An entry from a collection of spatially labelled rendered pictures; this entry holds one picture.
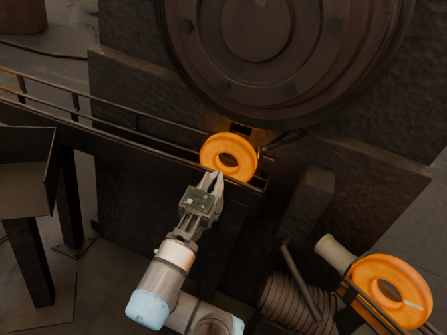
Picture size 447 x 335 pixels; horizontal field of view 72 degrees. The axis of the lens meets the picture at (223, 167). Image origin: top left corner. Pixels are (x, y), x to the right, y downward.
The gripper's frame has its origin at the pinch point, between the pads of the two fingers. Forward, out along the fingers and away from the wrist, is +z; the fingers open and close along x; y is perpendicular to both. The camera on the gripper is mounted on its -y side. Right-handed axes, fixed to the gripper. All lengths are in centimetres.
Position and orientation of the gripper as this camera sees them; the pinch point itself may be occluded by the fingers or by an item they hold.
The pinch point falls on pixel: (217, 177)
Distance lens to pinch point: 75.5
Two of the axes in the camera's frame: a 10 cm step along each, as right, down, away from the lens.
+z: 3.8, -7.6, 5.3
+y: 1.0, -5.4, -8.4
